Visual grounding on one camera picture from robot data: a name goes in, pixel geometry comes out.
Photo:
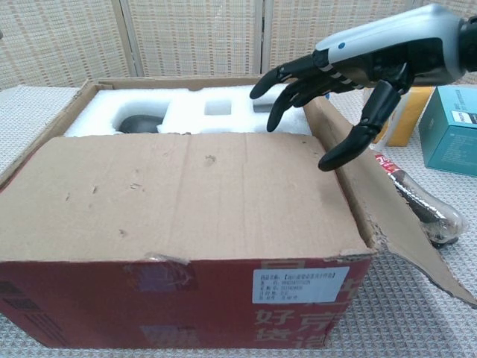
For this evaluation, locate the beige woven tablecloth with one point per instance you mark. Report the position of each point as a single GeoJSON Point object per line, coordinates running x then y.
{"type": "Point", "coordinates": [410, 320]}

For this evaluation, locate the cola bottle with red label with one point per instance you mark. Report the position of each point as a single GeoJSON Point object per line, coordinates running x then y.
{"type": "Point", "coordinates": [428, 205]}

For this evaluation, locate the teal speaker product box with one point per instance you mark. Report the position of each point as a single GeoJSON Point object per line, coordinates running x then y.
{"type": "Point", "coordinates": [451, 145]}

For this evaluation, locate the woven folding screen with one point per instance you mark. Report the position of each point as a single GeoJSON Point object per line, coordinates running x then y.
{"type": "Point", "coordinates": [186, 37]}

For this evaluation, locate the orange package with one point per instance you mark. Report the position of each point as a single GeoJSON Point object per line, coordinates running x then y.
{"type": "Point", "coordinates": [413, 112]}

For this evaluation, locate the red cardboard shipping box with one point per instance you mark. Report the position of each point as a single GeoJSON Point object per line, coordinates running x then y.
{"type": "Point", "coordinates": [186, 194]}

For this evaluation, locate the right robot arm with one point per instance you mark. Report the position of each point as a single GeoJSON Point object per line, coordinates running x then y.
{"type": "Point", "coordinates": [470, 41]}

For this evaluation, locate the white foam insert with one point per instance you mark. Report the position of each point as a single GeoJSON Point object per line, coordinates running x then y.
{"type": "Point", "coordinates": [186, 112]}

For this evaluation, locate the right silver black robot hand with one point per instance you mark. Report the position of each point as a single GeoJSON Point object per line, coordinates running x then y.
{"type": "Point", "coordinates": [391, 37]}

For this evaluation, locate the black rounded device in foam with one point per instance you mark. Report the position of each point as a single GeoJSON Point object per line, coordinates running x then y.
{"type": "Point", "coordinates": [139, 125]}

